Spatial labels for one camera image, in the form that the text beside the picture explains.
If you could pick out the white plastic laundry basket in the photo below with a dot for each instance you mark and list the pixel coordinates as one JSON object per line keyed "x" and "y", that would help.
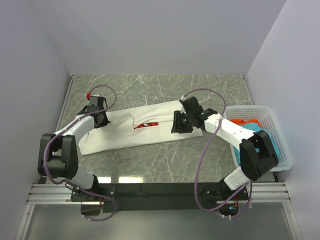
{"x": 269, "y": 124}

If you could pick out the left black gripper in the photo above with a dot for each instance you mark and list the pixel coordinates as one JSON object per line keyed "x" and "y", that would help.
{"x": 104, "y": 122}

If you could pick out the orange t-shirt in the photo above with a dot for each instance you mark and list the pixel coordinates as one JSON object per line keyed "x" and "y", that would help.
{"x": 243, "y": 122}

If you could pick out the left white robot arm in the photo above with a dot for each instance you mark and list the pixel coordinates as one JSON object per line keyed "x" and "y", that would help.
{"x": 58, "y": 156}

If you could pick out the white red-print t-shirt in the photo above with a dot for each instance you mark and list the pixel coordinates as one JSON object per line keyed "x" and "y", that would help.
{"x": 132, "y": 127}

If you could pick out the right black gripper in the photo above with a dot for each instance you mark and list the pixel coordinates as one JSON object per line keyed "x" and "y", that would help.
{"x": 177, "y": 127}

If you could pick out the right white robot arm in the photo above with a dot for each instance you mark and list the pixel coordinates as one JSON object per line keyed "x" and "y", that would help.
{"x": 256, "y": 151}

